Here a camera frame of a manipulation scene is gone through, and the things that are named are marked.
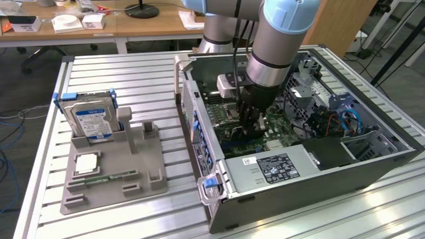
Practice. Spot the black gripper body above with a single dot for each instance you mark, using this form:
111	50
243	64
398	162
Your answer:
260	97

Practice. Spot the Nvidia graphics card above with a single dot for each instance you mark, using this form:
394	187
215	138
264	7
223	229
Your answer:
247	143

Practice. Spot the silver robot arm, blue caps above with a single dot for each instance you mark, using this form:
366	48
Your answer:
276	37

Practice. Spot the CPU socket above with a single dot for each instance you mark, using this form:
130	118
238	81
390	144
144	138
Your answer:
232	112

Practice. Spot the green Dell motherboard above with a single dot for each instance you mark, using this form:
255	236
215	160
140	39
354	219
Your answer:
286	129

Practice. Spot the silver finned chipset heatsink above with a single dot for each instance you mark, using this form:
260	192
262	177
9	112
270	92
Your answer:
275	145

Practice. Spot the metal drive cage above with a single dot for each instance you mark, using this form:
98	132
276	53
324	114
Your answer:
308	94

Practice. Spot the grey power supply unit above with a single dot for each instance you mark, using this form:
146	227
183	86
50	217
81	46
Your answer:
259	171

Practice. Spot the blue case release latch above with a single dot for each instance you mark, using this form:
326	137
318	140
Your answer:
210	183

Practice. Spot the grey disk bay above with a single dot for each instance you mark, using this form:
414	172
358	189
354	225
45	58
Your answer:
372	147

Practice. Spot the open black PC case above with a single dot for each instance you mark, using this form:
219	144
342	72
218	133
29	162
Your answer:
299	204

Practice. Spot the black power adapter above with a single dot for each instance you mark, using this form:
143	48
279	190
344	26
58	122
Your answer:
364	53

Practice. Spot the stack of white papers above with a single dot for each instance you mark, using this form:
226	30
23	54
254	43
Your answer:
191	22

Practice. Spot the wooden cabinet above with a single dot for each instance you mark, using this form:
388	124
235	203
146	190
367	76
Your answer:
348	25

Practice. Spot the wooden desk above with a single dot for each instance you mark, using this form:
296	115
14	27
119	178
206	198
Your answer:
150	27

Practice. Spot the black slanted pole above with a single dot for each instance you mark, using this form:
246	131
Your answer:
399	49

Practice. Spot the hard disk in blue caddy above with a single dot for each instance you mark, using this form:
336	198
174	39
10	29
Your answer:
91	122

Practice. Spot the green RAM stick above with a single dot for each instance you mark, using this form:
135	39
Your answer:
106	178

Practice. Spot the black round lamp base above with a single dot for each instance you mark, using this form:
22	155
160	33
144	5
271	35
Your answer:
142	11

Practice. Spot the grey plastic parts rack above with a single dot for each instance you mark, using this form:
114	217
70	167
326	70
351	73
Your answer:
112	196

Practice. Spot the silver CPU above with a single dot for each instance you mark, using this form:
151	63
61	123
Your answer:
85	164

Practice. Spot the small white labelled box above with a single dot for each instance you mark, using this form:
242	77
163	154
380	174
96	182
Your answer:
94	22

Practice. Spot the white box with round hole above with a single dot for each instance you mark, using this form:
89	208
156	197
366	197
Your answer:
69	23

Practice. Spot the black office chair base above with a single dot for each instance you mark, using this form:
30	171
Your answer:
41	53

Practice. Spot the white box with black top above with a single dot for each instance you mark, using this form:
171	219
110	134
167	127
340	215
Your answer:
25	23

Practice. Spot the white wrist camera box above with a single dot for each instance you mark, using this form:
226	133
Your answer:
227	87

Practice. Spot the white desk frame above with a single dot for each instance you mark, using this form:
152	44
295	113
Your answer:
379	22

